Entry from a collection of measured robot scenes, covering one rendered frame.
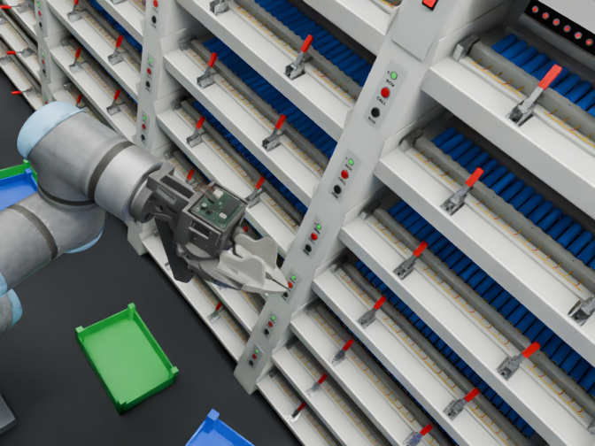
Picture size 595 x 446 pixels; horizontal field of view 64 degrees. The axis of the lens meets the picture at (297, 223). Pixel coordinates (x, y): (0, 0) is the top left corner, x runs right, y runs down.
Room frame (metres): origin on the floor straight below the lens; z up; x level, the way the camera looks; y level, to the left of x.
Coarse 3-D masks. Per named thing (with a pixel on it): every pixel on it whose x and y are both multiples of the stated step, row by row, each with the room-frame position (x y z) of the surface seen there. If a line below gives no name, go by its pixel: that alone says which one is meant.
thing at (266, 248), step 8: (240, 240) 0.42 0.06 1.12; (248, 240) 0.41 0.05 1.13; (264, 240) 0.41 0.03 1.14; (272, 240) 0.41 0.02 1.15; (240, 248) 0.41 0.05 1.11; (248, 248) 0.41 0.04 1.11; (256, 248) 0.41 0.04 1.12; (264, 248) 0.41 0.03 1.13; (272, 248) 0.41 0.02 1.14; (240, 256) 0.40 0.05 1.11; (248, 256) 0.41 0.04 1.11; (264, 256) 0.41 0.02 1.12; (272, 256) 0.41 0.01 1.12; (272, 264) 0.41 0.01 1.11; (272, 272) 0.40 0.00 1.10; (280, 272) 0.41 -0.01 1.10; (272, 280) 0.39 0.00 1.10; (280, 280) 0.40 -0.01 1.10
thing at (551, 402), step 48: (384, 192) 0.89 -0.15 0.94; (384, 240) 0.78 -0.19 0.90; (432, 240) 0.80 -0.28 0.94; (432, 288) 0.71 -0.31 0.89; (480, 288) 0.73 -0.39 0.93; (480, 336) 0.64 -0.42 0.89; (528, 336) 0.66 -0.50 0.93; (528, 384) 0.58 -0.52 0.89; (576, 384) 0.60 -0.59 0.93; (576, 432) 0.53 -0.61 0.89
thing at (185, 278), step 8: (160, 224) 0.39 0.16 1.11; (168, 224) 0.39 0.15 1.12; (160, 232) 0.39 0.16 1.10; (168, 232) 0.39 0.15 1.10; (168, 240) 0.39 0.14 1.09; (168, 248) 0.39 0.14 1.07; (168, 256) 0.39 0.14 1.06; (176, 256) 0.39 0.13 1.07; (176, 264) 0.39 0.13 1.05; (184, 264) 0.40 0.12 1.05; (176, 272) 0.39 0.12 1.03; (184, 272) 0.39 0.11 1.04; (192, 272) 0.40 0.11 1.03; (176, 280) 0.39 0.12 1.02; (184, 280) 0.39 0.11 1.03
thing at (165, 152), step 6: (168, 144) 1.18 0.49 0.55; (174, 144) 1.20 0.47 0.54; (156, 150) 1.14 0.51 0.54; (162, 150) 1.16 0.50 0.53; (168, 150) 1.17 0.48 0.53; (174, 150) 1.18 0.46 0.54; (180, 150) 1.21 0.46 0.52; (156, 156) 1.14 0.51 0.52; (162, 156) 1.16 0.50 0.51; (168, 156) 1.16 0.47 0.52; (174, 162) 1.16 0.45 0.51; (180, 168) 1.15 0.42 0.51; (174, 174) 1.12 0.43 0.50; (186, 174) 1.13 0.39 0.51; (192, 180) 1.12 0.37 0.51; (198, 186) 1.10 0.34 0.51; (228, 252) 0.92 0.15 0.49; (264, 294) 0.84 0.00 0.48
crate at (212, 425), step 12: (204, 420) 0.42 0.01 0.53; (216, 420) 0.44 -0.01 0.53; (204, 432) 0.42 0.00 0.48; (216, 432) 0.43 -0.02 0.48; (228, 432) 0.43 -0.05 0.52; (192, 444) 0.39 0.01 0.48; (204, 444) 0.40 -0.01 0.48; (216, 444) 0.41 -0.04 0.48; (228, 444) 0.42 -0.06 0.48; (240, 444) 0.42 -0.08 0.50; (252, 444) 0.42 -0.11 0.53
